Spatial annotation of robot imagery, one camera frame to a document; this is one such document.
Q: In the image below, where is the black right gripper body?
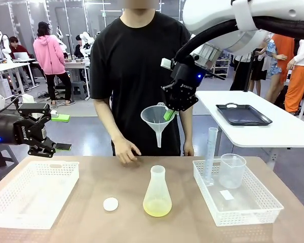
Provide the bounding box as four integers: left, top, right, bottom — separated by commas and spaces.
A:
170, 56, 207, 96

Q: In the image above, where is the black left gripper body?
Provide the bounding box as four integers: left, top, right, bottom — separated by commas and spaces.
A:
0, 113, 48, 146

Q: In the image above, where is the clear plastic funnel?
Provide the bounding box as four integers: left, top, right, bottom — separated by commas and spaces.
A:
140, 102, 173, 149

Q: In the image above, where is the clear plastic graduated cylinder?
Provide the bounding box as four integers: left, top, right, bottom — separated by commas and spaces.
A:
202, 127, 219, 187

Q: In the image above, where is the clear plastic beaker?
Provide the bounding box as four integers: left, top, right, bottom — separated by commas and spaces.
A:
218, 153, 247, 189

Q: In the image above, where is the person's left forearm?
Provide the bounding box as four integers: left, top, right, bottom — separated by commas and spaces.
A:
179, 108, 194, 147

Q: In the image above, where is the person's right forearm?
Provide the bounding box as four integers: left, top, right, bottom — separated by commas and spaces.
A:
94, 98, 127, 145

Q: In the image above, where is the person's left hand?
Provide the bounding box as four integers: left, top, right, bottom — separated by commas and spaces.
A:
183, 141, 195, 157

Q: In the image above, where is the person's right hand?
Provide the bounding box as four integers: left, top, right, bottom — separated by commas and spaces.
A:
115, 138, 142, 164

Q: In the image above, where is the grey plastic stool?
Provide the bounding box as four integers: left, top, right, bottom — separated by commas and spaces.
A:
70, 80, 88, 101
0, 144, 19, 178

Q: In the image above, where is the white shoe rack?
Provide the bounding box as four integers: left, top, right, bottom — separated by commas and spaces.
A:
212, 57, 231, 78

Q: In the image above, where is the white office desk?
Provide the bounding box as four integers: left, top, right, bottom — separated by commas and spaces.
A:
0, 62, 33, 96

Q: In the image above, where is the mannequin in grey hoodie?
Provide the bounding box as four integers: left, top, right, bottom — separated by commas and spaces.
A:
230, 52, 250, 91

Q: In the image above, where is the silver laptop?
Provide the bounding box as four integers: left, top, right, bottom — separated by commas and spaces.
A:
13, 52, 36, 63

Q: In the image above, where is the person's black T-shirt torso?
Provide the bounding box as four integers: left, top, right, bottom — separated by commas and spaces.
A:
90, 9, 193, 156

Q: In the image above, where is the black plastic tray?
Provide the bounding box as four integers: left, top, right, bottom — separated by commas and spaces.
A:
215, 103, 273, 127

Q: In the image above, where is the person in pink hoodie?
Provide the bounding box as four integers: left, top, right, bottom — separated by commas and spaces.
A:
32, 22, 73, 106

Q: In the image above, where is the white workbench desk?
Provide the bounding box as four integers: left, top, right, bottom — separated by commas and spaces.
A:
31, 58, 91, 76

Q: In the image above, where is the seated person in red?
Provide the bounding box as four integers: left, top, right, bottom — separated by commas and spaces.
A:
9, 36, 33, 60

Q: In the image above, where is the black tripod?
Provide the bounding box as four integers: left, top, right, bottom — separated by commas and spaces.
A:
243, 49, 256, 92

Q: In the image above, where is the white humanoid robot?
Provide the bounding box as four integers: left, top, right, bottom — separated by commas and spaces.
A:
81, 31, 95, 58
0, 31, 11, 63

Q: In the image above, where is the white perforated plastic basket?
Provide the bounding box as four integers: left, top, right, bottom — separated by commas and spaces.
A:
192, 159, 285, 227
0, 160, 81, 230

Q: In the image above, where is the seated person in dark clothes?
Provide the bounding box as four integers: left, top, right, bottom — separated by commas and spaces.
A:
74, 34, 92, 59

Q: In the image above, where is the person in blue white dress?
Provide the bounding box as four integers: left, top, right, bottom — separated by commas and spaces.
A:
264, 32, 287, 102

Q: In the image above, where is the white round flask cap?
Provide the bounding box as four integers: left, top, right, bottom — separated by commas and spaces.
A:
103, 197, 119, 212

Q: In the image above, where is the white side table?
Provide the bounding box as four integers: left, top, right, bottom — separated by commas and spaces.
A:
195, 90, 304, 156

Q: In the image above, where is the white paper label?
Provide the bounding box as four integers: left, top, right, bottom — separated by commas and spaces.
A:
219, 189, 234, 200

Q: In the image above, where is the mannequin in orange garment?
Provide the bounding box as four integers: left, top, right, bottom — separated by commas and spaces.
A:
271, 33, 295, 84

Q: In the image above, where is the translucent plastic Erlenmeyer flask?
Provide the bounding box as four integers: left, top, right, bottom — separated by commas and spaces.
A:
142, 165, 173, 218

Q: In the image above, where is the mannequin in orange trousers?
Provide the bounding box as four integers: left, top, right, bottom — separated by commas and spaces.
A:
285, 39, 304, 115

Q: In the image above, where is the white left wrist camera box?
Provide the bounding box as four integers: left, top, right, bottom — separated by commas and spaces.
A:
22, 94, 41, 119

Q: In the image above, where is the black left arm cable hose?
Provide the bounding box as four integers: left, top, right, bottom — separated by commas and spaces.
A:
0, 95, 20, 119

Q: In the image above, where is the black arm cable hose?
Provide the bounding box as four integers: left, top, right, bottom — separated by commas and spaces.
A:
174, 15, 304, 61
0, 95, 20, 119

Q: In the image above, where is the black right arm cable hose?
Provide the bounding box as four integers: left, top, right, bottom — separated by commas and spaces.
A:
174, 15, 304, 61

